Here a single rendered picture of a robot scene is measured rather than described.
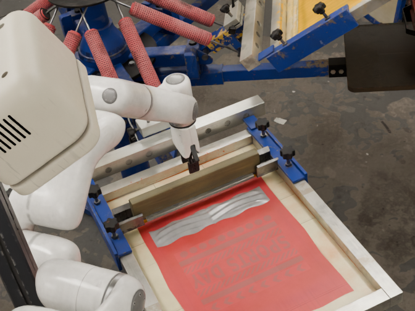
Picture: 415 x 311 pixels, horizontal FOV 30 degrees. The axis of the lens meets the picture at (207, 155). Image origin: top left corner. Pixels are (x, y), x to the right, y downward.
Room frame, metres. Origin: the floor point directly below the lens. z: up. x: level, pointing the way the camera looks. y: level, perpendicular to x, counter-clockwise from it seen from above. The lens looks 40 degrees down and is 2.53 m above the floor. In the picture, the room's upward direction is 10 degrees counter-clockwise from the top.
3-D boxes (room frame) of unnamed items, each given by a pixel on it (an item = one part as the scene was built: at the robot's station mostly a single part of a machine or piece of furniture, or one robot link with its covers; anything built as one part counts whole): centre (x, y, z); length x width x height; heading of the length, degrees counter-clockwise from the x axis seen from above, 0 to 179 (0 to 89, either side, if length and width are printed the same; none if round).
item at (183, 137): (1.64, 0.05, 1.22); 0.10 x 0.07 x 0.11; 18
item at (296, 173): (1.76, -0.21, 0.98); 0.30 x 0.05 x 0.07; 18
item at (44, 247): (1.08, 0.36, 1.37); 0.13 x 0.10 x 0.16; 62
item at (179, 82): (1.61, 0.08, 1.35); 0.15 x 0.10 x 0.11; 152
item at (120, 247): (1.59, 0.32, 0.98); 0.30 x 0.05 x 0.07; 18
